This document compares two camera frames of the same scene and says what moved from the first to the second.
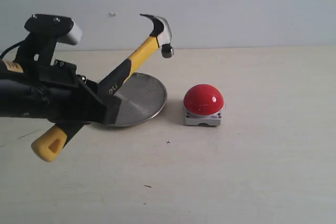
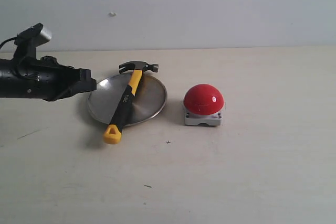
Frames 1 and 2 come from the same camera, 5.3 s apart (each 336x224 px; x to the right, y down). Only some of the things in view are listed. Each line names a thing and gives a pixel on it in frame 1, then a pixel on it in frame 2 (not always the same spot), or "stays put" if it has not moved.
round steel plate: x=143 y=97 stays put
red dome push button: x=203 y=103 stays put
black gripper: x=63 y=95 → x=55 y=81
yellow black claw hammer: x=46 y=147 → x=113 y=134
